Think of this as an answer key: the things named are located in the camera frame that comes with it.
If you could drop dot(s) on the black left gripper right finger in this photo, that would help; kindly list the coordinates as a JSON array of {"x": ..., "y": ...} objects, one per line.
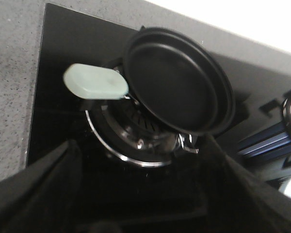
[{"x": 238, "y": 202}]

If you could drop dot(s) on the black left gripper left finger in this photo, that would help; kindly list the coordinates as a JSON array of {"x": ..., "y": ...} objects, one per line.
[{"x": 39, "y": 198}]

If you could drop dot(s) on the black frying pan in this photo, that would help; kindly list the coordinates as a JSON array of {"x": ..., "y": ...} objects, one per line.
[{"x": 173, "y": 78}]

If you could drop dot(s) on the black glass gas cooktop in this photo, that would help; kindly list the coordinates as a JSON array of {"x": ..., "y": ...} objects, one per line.
[{"x": 116, "y": 196}]

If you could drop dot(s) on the left burner with black grate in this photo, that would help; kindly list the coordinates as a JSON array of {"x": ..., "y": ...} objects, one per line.
[{"x": 128, "y": 133}]

